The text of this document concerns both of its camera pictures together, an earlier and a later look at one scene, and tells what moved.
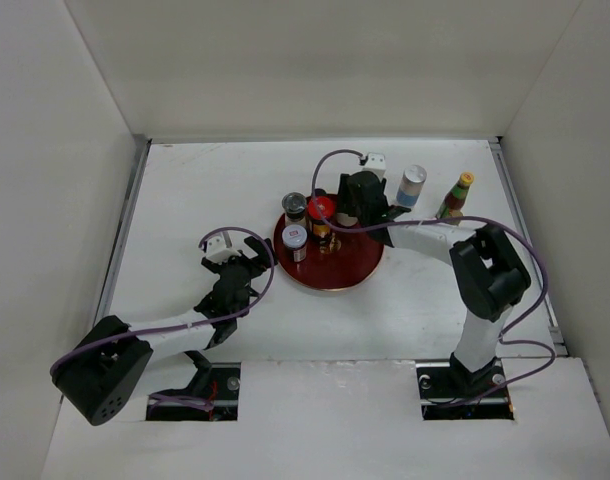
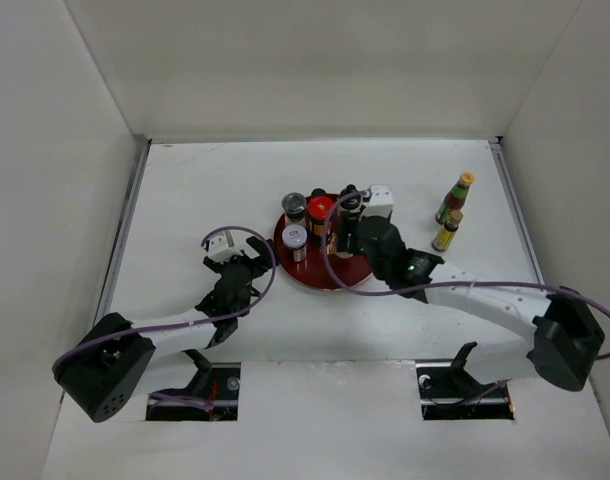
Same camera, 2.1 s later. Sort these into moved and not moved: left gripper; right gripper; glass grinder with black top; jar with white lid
Moved: right gripper
Not moved: glass grinder with black top; jar with white lid; left gripper
